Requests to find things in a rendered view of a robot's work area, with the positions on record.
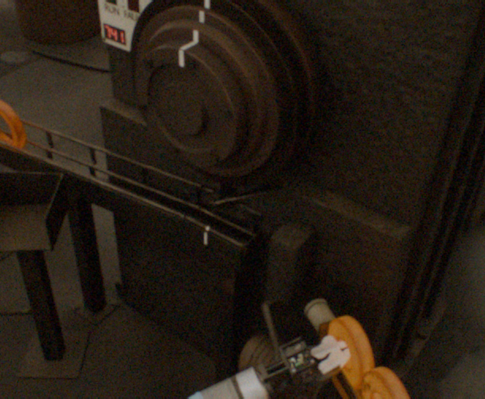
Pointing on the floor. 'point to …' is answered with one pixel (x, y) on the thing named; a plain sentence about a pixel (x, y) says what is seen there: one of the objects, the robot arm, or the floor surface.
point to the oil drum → (58, 20)
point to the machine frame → (338, 176)
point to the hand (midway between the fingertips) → (349, 349)
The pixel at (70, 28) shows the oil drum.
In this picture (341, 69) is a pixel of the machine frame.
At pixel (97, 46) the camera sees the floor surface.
